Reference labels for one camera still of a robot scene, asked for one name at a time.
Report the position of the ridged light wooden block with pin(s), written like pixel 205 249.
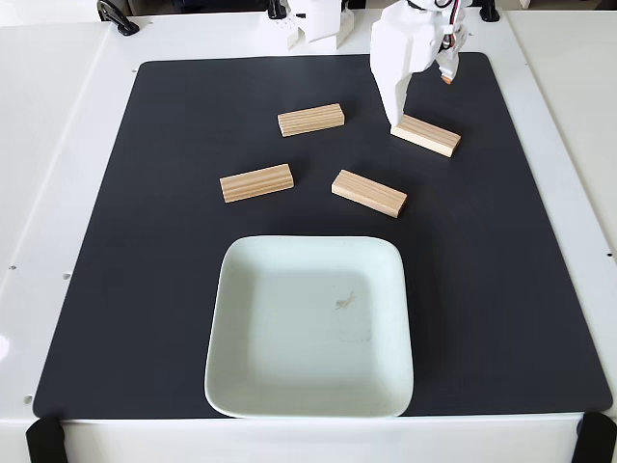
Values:
pixel 255 183
pixel 429 137
pixel 368 193
pixel 311 119

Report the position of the pale green square plate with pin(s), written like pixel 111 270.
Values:
pixel 308 333

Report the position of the black table clamp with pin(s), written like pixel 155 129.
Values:
pixel 489 10
pixel 276 9
pixel 118 19

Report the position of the black rubber mat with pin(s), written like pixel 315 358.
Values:
pixel 144 241

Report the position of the black corner bracket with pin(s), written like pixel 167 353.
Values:
pixel 598 439
pixel 45 441

